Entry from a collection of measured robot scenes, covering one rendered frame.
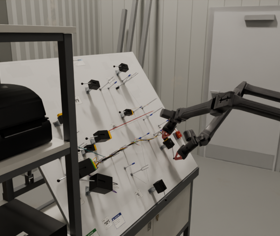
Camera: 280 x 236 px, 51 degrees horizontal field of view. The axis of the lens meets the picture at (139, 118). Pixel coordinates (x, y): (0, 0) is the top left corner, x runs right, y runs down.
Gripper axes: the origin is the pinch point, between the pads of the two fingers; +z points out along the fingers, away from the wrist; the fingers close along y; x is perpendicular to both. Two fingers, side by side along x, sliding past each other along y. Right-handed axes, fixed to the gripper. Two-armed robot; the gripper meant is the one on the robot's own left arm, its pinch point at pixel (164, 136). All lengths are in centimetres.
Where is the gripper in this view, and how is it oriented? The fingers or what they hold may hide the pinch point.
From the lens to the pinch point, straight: 198.5
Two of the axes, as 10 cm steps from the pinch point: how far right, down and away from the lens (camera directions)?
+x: 8.1, 5.5, -1.9
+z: -3.7, 7.4, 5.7
